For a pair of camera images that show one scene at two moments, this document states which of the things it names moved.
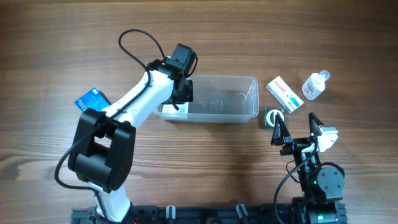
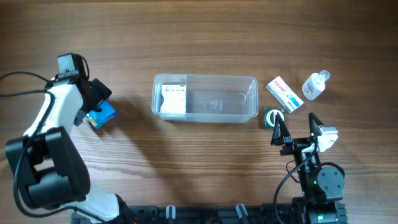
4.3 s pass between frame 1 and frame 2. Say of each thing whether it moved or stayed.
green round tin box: stayed
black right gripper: stayed
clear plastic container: stayed
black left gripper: moved
